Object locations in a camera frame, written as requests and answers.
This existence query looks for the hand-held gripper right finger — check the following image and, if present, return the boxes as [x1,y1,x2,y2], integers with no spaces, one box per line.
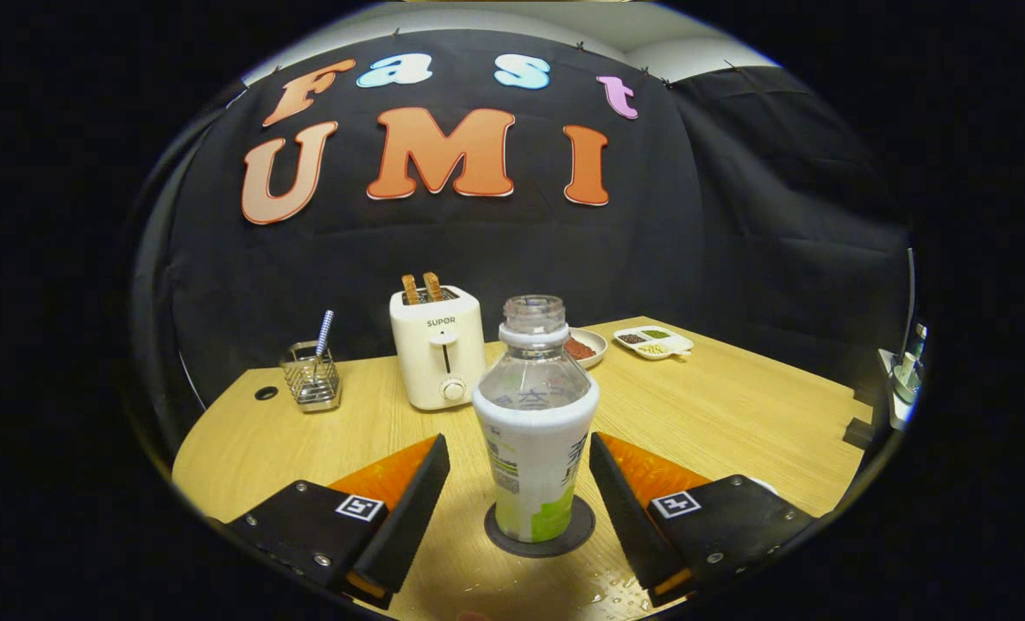
[588,431,817,607]

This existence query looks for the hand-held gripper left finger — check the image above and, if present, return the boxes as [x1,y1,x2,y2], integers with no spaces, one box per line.
[211,433,451,610]

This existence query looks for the dark round coaster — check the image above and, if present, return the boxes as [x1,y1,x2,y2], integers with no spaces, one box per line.
[484,494,596,559]

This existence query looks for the clear plastic juice bottle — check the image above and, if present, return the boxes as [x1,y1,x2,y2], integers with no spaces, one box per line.
[472,294,601,544]

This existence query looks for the wooden table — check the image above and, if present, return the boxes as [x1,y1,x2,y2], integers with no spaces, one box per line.
[172,316,876,621]

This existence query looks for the white toaster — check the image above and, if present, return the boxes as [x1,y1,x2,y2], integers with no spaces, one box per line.
[389,285,487,411]

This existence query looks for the round plate with red food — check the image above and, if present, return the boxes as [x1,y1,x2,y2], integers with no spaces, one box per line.
[563,328,608,370]

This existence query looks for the white divided dish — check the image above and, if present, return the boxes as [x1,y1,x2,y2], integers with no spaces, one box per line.
[613,325,695,361]

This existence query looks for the striped straw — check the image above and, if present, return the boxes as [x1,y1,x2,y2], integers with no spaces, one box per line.
[312,310,336,380]

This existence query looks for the black backdrop cloth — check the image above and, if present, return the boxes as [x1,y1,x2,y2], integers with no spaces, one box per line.
[129,28,915,449]

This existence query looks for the wire mesh holder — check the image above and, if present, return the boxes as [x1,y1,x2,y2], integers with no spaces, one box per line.
[280,341,342,413]

